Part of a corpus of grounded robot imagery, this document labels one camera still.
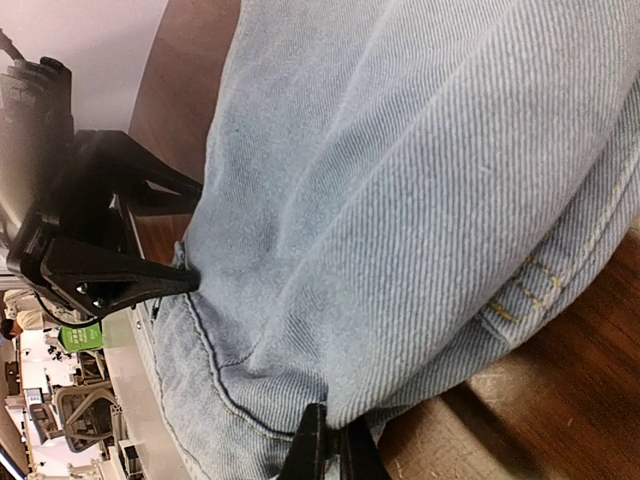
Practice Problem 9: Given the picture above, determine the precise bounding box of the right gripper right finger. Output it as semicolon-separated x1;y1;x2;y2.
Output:
339;422;391;480

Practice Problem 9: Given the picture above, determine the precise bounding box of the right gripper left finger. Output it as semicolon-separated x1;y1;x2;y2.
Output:
279;404;328;480

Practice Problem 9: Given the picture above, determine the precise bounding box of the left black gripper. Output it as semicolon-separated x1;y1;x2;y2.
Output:
1;57;202;317

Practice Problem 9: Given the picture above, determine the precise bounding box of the light blue denim skirt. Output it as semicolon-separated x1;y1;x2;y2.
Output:
149;1;639;479

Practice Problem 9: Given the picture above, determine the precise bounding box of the green sign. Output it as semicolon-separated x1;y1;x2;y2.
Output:
58;323;104;353

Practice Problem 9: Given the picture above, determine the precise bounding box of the grey office chair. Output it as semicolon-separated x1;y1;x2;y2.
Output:
29;381;118;453

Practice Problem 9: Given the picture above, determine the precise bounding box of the aluminium front rail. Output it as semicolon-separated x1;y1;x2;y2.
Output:
102;304;190;480

